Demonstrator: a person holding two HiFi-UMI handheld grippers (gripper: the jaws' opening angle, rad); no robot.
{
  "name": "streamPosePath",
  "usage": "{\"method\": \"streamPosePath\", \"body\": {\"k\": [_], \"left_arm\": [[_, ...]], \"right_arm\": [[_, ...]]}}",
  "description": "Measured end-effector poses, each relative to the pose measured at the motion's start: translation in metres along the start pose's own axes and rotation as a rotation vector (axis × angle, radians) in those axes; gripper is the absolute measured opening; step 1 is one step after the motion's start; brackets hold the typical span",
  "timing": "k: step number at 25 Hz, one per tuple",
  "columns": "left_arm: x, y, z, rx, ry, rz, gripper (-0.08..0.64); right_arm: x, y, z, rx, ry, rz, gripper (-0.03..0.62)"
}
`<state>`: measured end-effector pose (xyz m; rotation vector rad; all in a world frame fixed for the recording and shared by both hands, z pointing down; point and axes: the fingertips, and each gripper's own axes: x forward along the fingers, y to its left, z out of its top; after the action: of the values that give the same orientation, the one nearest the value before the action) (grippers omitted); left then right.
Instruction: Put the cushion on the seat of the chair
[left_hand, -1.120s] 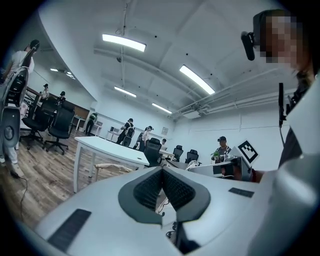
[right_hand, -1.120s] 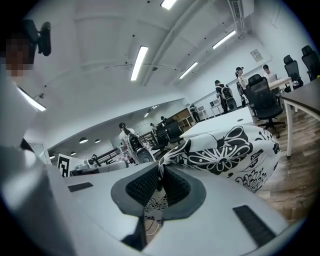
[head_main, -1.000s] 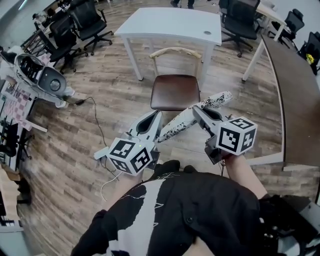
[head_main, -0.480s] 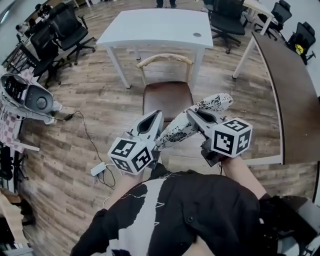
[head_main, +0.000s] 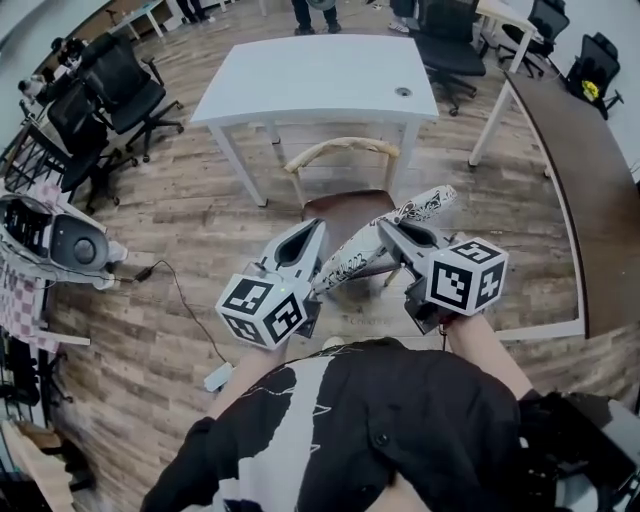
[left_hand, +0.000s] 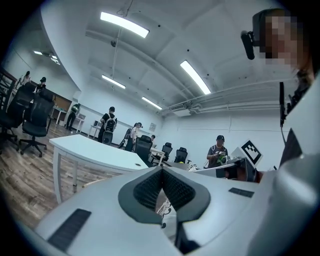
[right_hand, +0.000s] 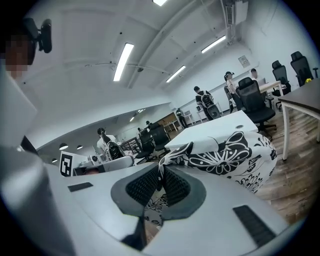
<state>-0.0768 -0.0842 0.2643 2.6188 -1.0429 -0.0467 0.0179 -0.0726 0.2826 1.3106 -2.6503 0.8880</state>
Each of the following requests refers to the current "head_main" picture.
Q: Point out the person's white shoe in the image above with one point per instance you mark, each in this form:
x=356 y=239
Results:
x=334 y=342

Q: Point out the person's right forearm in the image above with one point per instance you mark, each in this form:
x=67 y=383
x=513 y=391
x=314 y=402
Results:
x=485 y=355

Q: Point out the light wooden board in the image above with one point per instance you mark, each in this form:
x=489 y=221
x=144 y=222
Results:
x=35 y=465

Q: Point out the black equipment bag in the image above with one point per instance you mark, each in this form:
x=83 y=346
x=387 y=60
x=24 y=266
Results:
x=575 y=450

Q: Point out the white floral round cushion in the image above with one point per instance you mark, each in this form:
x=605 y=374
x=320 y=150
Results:
x=345 y=265

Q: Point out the dark brown curved table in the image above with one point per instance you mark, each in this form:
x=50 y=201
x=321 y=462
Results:
x=590 y=175

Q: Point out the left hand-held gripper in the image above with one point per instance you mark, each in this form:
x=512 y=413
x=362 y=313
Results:
x=260 y=310

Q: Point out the person's left forearm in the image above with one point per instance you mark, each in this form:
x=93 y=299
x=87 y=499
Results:
x=245 y=380

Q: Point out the white background table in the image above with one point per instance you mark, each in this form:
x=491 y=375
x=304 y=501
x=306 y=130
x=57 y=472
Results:
x=505 y=15

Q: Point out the white power strip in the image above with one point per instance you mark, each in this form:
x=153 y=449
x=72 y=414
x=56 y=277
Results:
x=217 y=378

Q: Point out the wooden chair with brown seat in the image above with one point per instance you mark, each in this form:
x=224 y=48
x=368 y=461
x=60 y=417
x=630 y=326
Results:
x=350 y=205

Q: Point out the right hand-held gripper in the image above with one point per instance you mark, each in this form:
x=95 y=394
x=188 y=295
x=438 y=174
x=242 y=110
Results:
x=460 y=280

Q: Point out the person's black white clothing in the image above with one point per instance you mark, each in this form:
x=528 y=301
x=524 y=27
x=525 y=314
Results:
x=400 y=425

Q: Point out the pink checkered cloth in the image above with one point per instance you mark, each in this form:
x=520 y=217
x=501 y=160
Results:
x=20 y=310

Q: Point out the black office chair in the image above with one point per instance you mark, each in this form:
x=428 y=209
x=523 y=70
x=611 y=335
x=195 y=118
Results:
x=130 y=85
x=75 y=130
x=450 y=45
x=600 y=60
x=547 y=20

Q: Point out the wooden white desk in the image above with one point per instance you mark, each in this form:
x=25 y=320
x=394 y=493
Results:
x=145 y=12

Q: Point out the white square table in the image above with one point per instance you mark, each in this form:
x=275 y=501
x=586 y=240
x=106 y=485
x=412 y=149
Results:
x=315 y=75

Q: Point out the black metal stand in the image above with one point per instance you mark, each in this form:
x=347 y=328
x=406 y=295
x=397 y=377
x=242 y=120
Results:
x=20 y=370

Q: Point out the yellow toy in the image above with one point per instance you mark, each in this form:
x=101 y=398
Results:
x=591 y=89

